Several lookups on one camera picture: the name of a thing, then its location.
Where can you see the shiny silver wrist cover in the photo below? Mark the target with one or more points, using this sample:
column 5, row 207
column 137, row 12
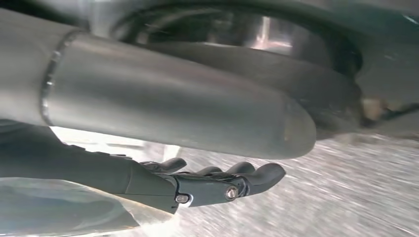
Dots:
column 65, row 212

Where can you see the black round base disc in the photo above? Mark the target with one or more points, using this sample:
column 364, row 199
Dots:
column 327, row 88

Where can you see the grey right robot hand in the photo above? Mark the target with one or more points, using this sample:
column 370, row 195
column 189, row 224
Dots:
column 163, row 101

